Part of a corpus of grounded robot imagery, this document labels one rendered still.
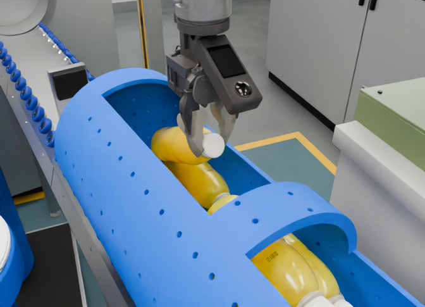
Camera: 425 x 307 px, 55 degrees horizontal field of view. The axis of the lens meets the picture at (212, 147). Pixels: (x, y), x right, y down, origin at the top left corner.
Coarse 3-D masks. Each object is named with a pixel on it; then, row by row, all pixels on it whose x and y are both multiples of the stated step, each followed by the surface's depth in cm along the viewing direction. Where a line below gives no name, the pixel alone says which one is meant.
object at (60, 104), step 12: (48, 72) 110; (60, 72) 111; (72, 72) 111; (84, 72) 113; (60, 84) 111; (72, 84) 113; (84, 84) 115; (60, 96) 113; (72, 96) 115; (60, 108) 116
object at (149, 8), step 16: (144, 0) 128; (160, 0) 131; (144, 16) 132; (160, 16) 134; (144, 32) 136; (160, 32) 137; (144, 48) 140; (160, 48) 140; (144, 64) 144; (160, 64) 143
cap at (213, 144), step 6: (204, 138) 64; (210, 138) 64; (216, 138) 64; (222, 138) 65; (204, 144) 63; (210, 144) 64; (216, 144) 64; (222, 144) 65; (204, 150) 63; (210, 150) 64; (216, 150) 64; (222, 150) 65; (210, 156) 64; (216, 156) 64
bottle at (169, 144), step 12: (156, 132) 78; (168, 132) 73; (180, 132) 69; (204, 132) 67; (156, 144) 76; (168, 144) 71; (180, 144) 67; (168, 156) 73; (180, 156) 68; (192, 156) 66; (204, 156) 66
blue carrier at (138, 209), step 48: (96, 96) 69; (144, 96) 80; (96, 144) 62; (144, 144) 57; (96, 192) 59; (144, 192) 52; (240, 192) 76; (288, 192) 48; (144, 240) 49; (192, 240) 45; (240, 240) 42; (336, 240) 56; (144, 288) 48; (192, 288) 42; (240, 288) 39; (384, 288) 53
